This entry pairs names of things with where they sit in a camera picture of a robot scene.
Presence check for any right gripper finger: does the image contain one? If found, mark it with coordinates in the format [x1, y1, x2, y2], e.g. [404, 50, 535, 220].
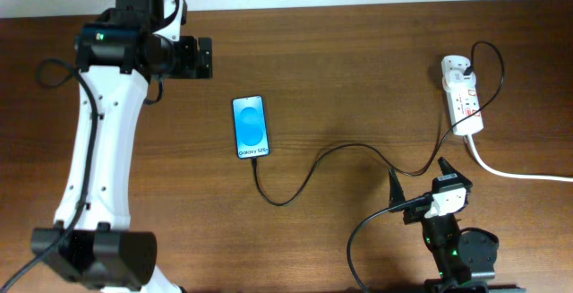
[438, 157, 455, 177]
[389, 168, 406, 212]

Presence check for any blue Galaxy smartphone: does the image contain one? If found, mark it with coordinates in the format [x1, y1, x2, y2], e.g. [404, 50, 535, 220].
[232, 95, 270, 159]

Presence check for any black USB charging cable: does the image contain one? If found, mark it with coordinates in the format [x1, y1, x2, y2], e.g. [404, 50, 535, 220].
[250, 40, 506, 208]

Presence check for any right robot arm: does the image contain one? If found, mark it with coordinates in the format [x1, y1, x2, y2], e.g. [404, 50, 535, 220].
[389, 158, 499, 292]

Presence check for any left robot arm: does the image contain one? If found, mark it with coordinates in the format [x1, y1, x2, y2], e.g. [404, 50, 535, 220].
[30, 0, 213, 292]

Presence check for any white USB charger adapter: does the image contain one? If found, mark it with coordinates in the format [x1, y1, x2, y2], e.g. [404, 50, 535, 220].
[441, 55, 476, 90]

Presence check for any white power strip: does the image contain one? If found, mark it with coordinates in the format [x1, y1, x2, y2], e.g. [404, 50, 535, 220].
[442, 75, 483, 136]

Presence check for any right black camera cable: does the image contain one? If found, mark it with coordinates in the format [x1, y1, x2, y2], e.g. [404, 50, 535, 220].
[346, 194, 433, 293]

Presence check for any black camera cable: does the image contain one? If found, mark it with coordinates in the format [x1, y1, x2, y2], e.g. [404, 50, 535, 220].
[346, 194, 433, 293]
[0, 0, 184, 293]

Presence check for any white power strip cord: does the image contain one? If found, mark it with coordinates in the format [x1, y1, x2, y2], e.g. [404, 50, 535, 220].
[465, 134, 573, 184]

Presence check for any left black camera cable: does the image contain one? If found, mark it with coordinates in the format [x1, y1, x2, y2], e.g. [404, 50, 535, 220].
[0, 0, 184, 293]

